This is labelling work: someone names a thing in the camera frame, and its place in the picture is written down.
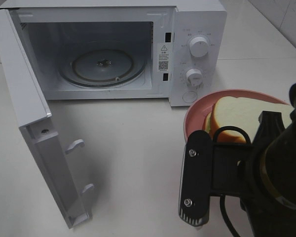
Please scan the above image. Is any white microwave oven body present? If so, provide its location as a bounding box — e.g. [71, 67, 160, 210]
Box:
[0, 0, 227, 106]

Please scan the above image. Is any white warning label sticker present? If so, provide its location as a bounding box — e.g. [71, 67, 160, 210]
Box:
[157, 43, 171, 72]

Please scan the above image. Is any glass microwave turntable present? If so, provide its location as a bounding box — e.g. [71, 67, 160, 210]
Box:
[58, 40, 151, 88]

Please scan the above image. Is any white bread sandwich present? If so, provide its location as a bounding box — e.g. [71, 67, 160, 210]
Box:
[203, 96, 293, 144]

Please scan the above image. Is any round door release button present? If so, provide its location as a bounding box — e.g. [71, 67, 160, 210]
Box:
[183, 91, 197, 103]

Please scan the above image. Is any white lower timer knob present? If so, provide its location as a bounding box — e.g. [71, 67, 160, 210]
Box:
[185, 68, 203, 87]

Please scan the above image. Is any white microwave door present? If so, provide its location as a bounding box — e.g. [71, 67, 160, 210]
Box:
[0, 9, 94, 229]

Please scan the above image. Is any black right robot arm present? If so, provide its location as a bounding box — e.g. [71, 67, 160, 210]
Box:
[212, 83, 296, 237]

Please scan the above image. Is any white upper power knob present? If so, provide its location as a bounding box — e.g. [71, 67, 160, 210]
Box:
[189, 36, 209, 58]

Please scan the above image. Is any pink plate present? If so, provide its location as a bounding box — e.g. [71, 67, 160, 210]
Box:
[183, 89, 288, 142]

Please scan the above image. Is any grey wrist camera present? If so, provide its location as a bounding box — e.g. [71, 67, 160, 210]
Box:
[178, 130, 213, 227]

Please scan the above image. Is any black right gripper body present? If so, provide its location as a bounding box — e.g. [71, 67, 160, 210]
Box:
[212, 111, 290, 198]

